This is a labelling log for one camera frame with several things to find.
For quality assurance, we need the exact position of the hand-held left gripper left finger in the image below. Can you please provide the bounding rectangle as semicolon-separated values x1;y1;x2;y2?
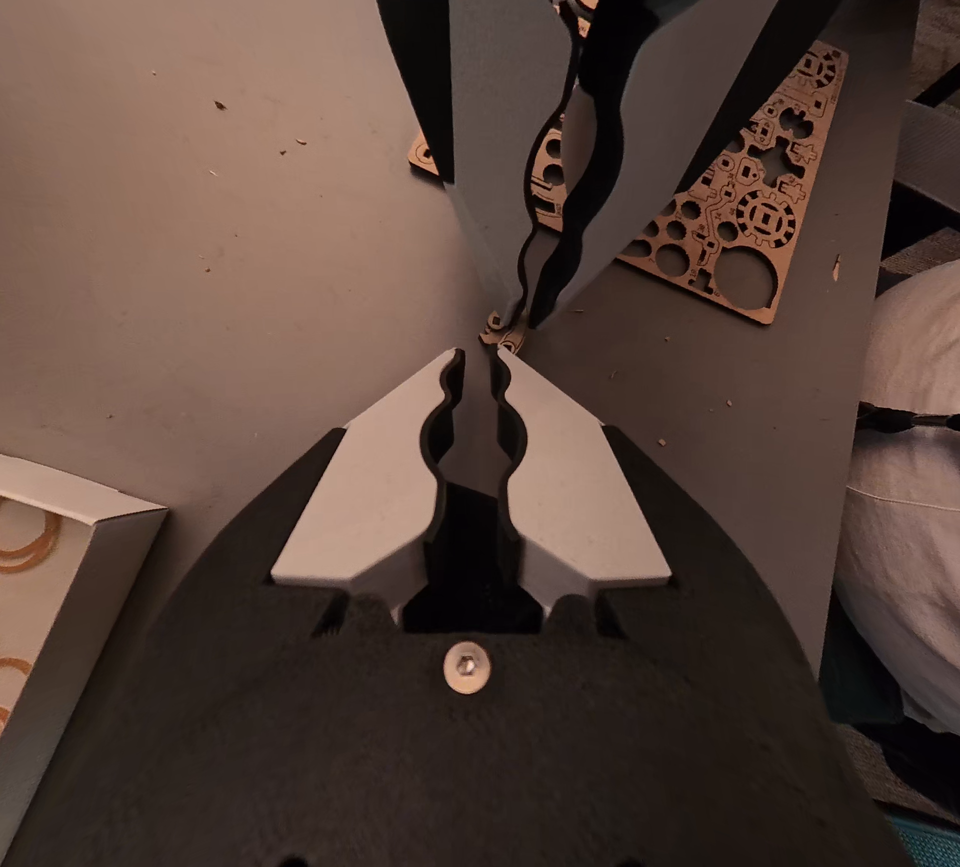
270;348;466;624

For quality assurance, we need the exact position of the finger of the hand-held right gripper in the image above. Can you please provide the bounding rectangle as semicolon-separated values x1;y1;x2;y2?
528;0;783;332
442;0;585;327

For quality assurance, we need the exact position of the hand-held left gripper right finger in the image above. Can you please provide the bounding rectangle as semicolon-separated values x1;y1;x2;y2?
489;348;672;622

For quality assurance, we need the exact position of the small curved wooden model part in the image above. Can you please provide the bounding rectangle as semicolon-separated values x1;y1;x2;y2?
480;312;528;352

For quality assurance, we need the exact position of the laser-cut plywood parts sheet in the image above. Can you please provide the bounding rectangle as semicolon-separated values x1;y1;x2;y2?
408;42;850;326

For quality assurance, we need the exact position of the white cardboard box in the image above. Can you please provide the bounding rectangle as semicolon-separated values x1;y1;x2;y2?
0;454;168;838

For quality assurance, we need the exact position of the pile of tan rubber bands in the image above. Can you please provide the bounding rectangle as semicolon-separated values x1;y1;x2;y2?
0;507;63;733

